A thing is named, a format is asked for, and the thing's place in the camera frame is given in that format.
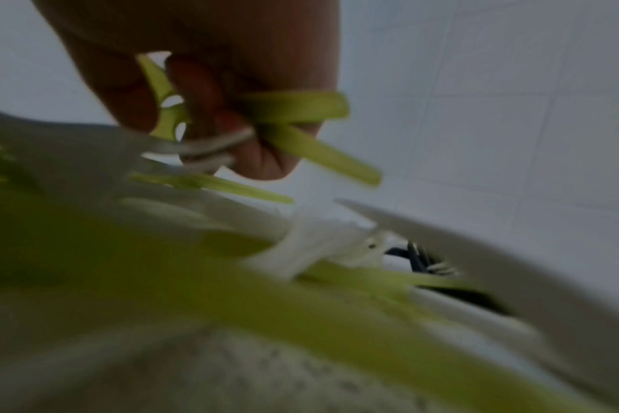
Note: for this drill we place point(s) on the person's right hand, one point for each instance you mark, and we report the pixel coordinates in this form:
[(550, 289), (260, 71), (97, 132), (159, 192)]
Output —
[(212, 32)]

